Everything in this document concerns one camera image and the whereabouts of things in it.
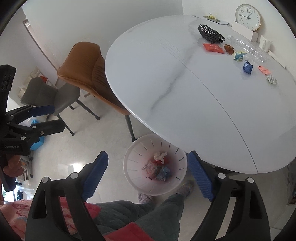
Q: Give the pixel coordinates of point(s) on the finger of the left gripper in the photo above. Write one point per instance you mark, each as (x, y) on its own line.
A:
(34, 132)
(25, 112)

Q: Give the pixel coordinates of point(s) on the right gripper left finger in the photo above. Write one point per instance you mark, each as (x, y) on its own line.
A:
(94, 175)

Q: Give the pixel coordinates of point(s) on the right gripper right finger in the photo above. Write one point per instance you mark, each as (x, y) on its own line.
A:
(249, 220)

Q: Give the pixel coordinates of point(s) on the grey paper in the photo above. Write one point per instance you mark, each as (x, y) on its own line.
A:
(271, 79)

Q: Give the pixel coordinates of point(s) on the dark blue wrapper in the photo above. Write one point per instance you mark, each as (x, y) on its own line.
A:
(247, 67)

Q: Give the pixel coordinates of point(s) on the red snack wrapper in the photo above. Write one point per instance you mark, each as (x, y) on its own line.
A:
(213, 48)

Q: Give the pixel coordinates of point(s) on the white plastic trash bin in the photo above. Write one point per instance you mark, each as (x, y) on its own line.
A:
(145, 175)

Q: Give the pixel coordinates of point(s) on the person's left hand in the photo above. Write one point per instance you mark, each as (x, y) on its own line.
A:
(14, 167)

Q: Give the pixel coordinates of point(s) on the grey fabric chair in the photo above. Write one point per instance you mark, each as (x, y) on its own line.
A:
(39, 93)

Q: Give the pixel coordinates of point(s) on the pink floral sleeve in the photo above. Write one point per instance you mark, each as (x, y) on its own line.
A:
(15, 215)

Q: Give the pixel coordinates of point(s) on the red object on shelf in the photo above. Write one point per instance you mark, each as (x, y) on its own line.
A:
(44, 79)

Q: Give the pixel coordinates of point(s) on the white wooden shelf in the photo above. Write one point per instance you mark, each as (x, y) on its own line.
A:
(34, 74)

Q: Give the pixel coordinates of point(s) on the brown leather chair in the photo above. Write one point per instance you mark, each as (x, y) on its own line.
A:
(84, 67)

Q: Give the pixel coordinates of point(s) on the person's legs green trousers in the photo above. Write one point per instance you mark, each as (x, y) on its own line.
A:
(150, 215)

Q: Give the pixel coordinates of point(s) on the white crumpled tissue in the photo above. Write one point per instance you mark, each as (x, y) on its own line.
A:
(159, 158)

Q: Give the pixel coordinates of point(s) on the round white marble table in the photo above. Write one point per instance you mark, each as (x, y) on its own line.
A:
(203, 101)

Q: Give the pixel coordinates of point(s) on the pink crumpled wrapper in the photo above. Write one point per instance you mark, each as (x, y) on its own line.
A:
(264, 70)

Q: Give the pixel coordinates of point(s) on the blue yellow crumpled wrapper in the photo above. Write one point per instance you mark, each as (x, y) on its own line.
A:
(238, 56)

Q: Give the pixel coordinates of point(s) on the white flat strip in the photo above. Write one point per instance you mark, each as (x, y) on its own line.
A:
(277, 59)

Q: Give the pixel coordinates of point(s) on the brown crumpled wrapper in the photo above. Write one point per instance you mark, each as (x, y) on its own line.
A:
(229, 49)

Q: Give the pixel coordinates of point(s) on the clear plastic bottle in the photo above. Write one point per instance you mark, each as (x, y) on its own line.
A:
(247, 50)

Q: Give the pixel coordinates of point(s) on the white ceramic mug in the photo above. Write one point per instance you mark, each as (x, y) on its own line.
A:
(264, 44)

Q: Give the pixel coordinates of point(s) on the white rectangular box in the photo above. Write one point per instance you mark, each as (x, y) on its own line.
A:
(244, 31)

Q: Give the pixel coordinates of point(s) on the black mesh basket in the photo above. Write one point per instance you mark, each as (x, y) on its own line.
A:
(210, 34)

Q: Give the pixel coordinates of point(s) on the yellow binder clip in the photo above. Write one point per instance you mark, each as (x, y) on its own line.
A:
(211, 18)

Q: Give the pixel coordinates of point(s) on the white wall clock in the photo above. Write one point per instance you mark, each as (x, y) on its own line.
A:
(248, 16)

